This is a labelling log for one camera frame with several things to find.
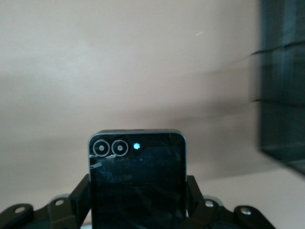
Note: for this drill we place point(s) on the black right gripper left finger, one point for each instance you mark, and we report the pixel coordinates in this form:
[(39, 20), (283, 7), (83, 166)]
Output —
[(59, 212)]

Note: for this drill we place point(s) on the small black flip phone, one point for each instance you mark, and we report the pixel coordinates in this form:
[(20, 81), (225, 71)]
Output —
[(138, 186)]

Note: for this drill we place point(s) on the black mesh two-tier tray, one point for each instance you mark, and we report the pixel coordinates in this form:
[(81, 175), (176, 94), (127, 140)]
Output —
[(281, 95)]

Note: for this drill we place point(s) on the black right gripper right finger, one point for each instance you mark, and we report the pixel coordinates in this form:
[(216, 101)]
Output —
[(209, 212)]

